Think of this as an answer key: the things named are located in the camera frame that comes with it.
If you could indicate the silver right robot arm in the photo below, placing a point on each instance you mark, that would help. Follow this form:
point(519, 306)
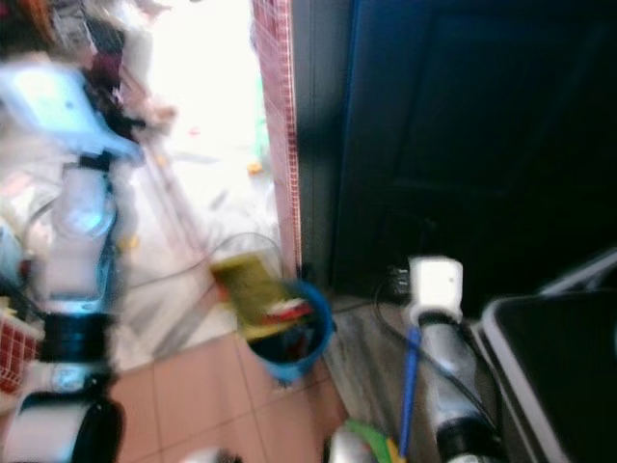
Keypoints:
point(448, 386)

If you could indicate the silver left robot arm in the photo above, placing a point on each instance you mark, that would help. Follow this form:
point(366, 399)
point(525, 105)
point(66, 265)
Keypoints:
point(79, 241)

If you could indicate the blue plastic bucket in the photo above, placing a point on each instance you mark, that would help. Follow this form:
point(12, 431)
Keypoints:
point(304, 352)

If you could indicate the yellow flat packet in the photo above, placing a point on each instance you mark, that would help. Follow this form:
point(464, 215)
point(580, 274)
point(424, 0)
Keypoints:
point(251, 289)

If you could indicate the dark door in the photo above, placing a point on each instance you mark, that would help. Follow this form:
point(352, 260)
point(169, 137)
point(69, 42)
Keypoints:
point(472, 145)

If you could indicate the green and yellow dustpan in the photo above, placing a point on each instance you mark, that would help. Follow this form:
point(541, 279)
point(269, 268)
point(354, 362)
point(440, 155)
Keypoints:
point(371, 442)

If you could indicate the small orange object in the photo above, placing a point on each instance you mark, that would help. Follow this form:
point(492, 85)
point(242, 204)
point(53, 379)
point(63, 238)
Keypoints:
point(254, 168)

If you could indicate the black case with silver rim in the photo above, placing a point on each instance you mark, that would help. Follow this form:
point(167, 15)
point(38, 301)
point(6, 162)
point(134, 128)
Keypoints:
point(554, 376)

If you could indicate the red tiled ledge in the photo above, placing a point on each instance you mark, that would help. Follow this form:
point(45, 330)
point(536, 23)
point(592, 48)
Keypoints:
point(17, 355)

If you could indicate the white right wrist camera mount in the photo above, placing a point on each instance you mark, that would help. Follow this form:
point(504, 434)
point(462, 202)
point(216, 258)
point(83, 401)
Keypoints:
point(436, 282)

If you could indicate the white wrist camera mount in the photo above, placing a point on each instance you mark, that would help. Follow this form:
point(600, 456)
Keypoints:
point(436, 282)
point(53, 101)

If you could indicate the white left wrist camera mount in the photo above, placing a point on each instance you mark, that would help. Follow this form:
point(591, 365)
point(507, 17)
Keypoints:
point(53, 101)

